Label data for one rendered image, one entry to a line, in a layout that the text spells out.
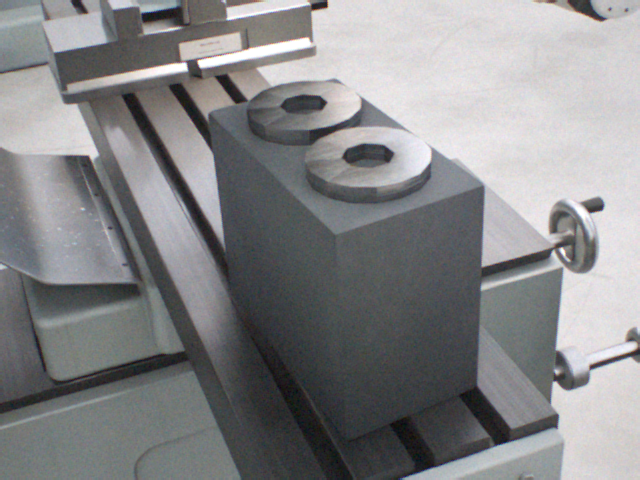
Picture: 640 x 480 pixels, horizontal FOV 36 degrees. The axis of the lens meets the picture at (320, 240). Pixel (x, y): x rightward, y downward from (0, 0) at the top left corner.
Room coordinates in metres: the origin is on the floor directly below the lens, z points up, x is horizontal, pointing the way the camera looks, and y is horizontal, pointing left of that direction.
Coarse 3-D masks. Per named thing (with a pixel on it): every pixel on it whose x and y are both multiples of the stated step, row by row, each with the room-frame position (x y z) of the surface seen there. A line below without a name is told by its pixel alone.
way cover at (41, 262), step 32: (0, 160) 1.10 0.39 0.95; (32, 160) 1.14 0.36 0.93; (64, 160) 1.15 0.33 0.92; (0, 192) 1.00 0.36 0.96; (32, 192) 1.05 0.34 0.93; (64, 192) 1.06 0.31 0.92; (96, 192) 1.07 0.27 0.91; (0, 224) 0.92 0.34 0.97; (32, 224) 0.97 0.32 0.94; (64, 224) 0.98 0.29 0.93; (96, 224) 0.99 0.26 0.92; (0, 256) 0.85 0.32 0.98; (32, 256) 0.89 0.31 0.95; (64, 256) 0.91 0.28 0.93; (96, 256) 0.92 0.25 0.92; (128, 256) 0.93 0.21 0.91
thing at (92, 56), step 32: (128, 0) 1.24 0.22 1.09; (256, 0) 1.36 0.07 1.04; (288, 0) 1.32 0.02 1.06; (64, 32) 1.26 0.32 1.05; (96, 32) 1.25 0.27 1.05; (128, 32) 1.22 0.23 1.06; (160, 32) 1.23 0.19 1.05; (192, 32) 1.25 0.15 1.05; (224, 32) 1.26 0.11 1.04; (256, 32) 1.27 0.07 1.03; (288, 32) 1.29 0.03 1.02; (64, 64) 1.19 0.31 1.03; (96, 64) 1.21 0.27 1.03; (128, 64) 1.22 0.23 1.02; (160, 64) 1.23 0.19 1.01; (192, 64) 1.25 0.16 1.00; (224, 64) 1.24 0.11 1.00; (256, 64) 1.26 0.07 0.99; (64, 96) 1.18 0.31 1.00; (96, 96) 1.19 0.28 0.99
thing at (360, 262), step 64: (256, 128) 0.69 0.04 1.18; (320, 128) 0.67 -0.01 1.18; (384, 128) 0.66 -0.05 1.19; (256, 192) 0.66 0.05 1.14; (320, 192) 0.60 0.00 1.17; (384, 192) 0.58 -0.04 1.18; (448, 192) 0.59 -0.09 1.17; (256, 256) 0.67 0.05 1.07; (320, 256) 0.56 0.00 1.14; (384, 256) 0.56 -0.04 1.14; (448, 256) 0.58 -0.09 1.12; (256, 320) 0.69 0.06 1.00; (320, 320) 0.57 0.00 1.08; (384, 320) 0.56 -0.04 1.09; (448, 320) 0.58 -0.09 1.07; (320, 384) 0.58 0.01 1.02; (384, 384) 0.56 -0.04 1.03; (448, 384) 0.58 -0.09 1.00
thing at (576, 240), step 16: (560, 208) 1.27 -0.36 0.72; (576, 208) 1.24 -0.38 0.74; (592, 208) 1.25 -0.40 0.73; (560, 224) 1.28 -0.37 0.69; (576, 224) 1.24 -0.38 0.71; (592, 224) 1.21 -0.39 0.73; (560, 240) 1.23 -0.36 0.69; (576, 240) 1.23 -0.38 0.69; (592, 240) 1.20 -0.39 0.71; (560, 256) 1.26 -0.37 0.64; (576, 256) 1.23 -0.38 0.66; (592, 256) 1.19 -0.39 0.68; (576, 272) 1.22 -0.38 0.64
